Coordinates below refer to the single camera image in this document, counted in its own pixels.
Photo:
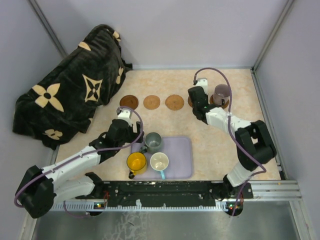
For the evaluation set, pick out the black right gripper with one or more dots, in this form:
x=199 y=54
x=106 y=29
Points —
x=206 y=96

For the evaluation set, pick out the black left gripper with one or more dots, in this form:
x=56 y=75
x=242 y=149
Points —
x=134 y=136

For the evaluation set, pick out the dark wooden coaster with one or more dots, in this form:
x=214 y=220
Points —
x=189 y=102
x=225 y=105
x=130 y=101

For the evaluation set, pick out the purple ceramic mug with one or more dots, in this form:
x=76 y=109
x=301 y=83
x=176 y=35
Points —
x=221 y=95

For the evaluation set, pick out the grey ceramic mug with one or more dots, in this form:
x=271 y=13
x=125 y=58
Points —
x=152 y=143

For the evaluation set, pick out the light woven rattan coaster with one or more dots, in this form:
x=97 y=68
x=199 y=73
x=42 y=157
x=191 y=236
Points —
x=151 y=102

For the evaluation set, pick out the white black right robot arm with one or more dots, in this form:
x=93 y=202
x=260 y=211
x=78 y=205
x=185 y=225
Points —
x=254 y=144

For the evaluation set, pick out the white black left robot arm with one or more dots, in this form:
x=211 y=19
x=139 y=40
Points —
x=41 y=188

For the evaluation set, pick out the yellow ceramic mug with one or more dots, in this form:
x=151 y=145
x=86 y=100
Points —
x=137 y=164

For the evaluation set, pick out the black floral blanket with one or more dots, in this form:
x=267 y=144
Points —
x=64 y=102

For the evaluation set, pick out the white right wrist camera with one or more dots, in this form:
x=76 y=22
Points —
x=202 y=82

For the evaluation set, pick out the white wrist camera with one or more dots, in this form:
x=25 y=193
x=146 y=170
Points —
x=124 y=114
x=202 y=82

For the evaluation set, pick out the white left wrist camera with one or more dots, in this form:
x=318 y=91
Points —
x=124 y=114

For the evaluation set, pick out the white mug blue handle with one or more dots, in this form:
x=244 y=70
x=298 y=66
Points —
x=159 y=161

